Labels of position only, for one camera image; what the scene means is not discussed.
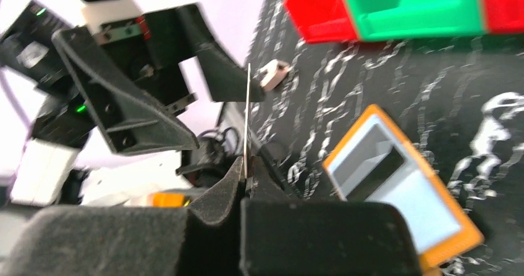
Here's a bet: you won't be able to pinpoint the red bin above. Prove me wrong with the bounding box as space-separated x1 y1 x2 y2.
284 0 360 44
482 0 523 34

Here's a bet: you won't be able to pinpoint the orange card holder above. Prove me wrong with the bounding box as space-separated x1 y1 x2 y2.
323 104 484 271

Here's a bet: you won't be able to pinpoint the right red bin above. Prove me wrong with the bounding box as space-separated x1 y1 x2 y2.
482 0 523 34

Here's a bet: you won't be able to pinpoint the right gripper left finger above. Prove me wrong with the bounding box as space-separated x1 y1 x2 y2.
1 157 244 275

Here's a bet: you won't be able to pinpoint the black card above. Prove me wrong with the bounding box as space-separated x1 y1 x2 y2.
243 62 251 181

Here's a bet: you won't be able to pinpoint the pink white small clip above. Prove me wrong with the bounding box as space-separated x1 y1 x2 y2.
259 59 292 92

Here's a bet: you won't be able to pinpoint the green bin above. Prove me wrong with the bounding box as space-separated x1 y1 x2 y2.
346 0 484 41

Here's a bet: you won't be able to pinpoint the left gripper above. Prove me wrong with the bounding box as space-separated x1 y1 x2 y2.
52 0 265 156

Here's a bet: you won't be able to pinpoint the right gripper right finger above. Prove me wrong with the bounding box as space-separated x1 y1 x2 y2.
239 157 422 275

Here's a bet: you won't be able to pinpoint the left red bin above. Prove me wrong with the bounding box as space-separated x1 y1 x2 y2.
284 0 360 44

